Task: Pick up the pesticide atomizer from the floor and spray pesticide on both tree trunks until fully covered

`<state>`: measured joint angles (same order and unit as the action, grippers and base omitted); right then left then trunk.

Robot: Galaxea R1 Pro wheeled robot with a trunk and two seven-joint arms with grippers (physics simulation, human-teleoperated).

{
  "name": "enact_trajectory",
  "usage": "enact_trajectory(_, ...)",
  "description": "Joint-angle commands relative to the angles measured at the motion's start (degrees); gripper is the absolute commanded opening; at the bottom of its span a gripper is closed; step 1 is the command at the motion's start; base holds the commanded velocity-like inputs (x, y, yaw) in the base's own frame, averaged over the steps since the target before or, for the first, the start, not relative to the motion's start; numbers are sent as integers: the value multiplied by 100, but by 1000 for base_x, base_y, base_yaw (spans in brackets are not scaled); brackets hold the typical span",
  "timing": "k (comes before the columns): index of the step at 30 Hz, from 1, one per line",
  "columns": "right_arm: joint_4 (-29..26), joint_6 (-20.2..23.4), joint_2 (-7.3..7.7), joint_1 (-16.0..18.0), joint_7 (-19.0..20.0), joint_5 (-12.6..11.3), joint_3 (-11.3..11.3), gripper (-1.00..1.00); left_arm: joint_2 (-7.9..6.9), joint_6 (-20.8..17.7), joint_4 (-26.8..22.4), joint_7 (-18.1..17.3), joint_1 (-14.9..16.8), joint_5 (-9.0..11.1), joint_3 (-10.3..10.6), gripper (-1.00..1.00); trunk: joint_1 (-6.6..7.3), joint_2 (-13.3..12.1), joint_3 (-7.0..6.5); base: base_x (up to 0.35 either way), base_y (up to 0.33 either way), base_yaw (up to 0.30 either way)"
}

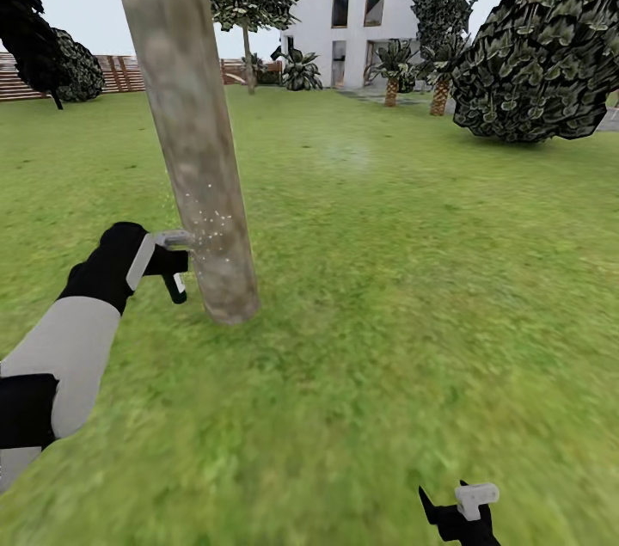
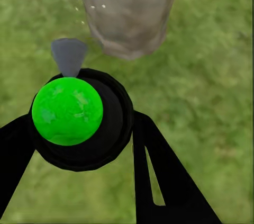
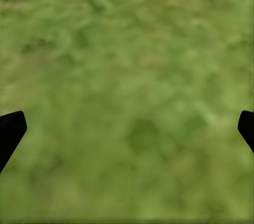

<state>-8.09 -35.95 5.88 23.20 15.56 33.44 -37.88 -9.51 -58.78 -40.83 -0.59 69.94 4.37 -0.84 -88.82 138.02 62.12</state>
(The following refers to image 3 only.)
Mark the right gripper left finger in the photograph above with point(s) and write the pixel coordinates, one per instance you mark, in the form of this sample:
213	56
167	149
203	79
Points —
12	129

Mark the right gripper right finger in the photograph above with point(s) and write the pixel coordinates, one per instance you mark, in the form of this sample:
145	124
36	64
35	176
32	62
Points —
246	127

